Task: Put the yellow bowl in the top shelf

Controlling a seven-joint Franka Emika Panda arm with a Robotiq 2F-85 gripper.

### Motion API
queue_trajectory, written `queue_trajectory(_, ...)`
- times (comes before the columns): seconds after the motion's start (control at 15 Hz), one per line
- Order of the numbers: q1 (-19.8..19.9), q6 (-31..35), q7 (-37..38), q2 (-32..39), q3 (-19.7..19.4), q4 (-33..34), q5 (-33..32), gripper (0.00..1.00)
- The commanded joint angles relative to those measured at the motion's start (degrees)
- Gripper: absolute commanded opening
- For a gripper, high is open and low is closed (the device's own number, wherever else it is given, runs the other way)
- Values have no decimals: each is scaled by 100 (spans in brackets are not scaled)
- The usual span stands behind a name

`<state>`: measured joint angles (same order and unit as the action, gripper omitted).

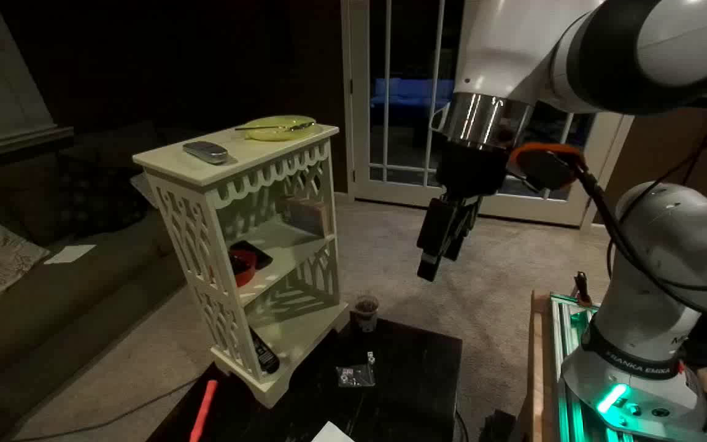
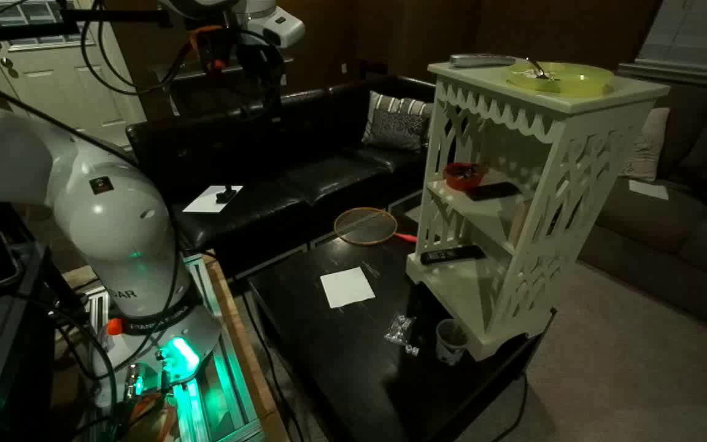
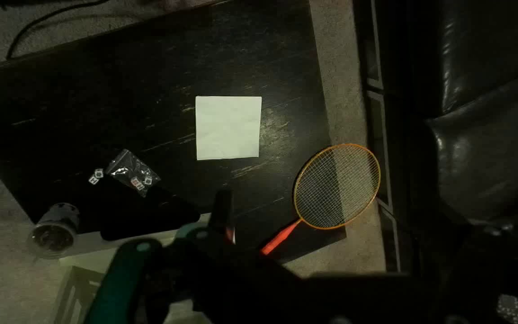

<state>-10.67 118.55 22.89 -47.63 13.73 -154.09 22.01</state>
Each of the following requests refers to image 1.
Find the white french doors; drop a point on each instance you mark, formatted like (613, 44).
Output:
(422, 75)

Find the grey remote on shelf top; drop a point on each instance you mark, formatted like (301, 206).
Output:
(208, 152)

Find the red bowl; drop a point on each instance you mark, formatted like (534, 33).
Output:
(243, 265)

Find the brown fabric sofa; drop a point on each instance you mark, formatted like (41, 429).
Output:
(60, 318)

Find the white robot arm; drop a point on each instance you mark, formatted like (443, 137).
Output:
(624, 56)

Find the white wooden shelf unit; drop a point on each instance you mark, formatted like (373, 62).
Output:
(279, 202)

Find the small dark cup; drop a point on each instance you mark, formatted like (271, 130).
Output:
(366, 315)

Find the small plastic packet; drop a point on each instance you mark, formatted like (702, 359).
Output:
(357, 375)

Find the white paper on table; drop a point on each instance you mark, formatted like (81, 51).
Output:
(332, 433)

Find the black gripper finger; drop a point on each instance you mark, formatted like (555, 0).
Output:
(463, 224)
(432, 235)

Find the white paper on sofa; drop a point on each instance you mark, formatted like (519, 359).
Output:
(70, 253)

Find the yellow bowl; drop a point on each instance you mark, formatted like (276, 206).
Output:
(276, 129)

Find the black coffee table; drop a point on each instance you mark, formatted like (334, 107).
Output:
(413, 395)

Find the black remote on bottom shelf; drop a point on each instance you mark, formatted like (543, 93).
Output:
(266, 356)

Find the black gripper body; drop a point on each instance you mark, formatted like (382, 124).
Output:
(473, 173)

